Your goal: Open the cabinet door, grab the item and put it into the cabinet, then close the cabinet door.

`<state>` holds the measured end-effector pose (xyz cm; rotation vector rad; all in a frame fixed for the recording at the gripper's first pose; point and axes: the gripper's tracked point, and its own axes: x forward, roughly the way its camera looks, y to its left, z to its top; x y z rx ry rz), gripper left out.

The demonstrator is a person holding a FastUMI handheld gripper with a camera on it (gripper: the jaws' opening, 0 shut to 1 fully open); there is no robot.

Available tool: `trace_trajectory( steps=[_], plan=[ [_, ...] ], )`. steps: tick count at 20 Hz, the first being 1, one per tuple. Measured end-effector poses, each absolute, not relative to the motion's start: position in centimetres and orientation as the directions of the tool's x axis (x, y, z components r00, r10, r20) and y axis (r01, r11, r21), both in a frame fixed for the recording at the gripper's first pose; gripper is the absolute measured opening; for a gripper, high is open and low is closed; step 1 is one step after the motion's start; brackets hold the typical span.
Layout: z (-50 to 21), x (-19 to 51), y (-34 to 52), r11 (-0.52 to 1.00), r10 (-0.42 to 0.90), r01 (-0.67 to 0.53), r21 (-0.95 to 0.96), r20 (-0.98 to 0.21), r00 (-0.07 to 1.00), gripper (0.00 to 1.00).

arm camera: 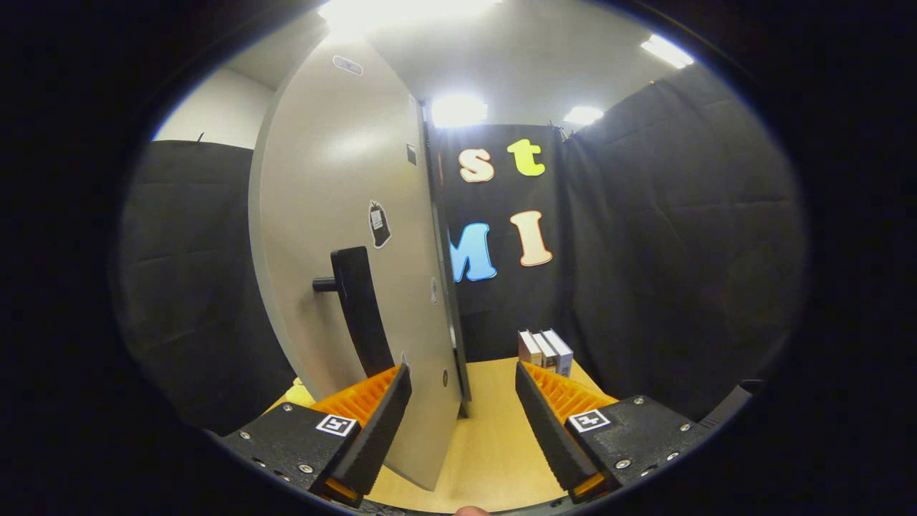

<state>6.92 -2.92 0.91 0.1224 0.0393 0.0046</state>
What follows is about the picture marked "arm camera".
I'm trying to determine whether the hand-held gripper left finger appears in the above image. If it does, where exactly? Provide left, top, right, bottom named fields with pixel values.
left=219, top=362, right=414, bottom=508

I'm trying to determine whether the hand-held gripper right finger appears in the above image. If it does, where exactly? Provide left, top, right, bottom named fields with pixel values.
left=514, top=360, right=716, bottom=505

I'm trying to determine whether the black door handle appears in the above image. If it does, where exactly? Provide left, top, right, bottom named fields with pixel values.
left=312, top=246, right=396, bottom=379

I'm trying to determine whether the beige cabinet door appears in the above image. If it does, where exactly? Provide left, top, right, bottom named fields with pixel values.
left=248, top=32, right=465, bottom=492

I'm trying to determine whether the dark blue cover book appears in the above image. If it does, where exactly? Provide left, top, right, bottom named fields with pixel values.
left=542, top=328, right=575, bottom=378

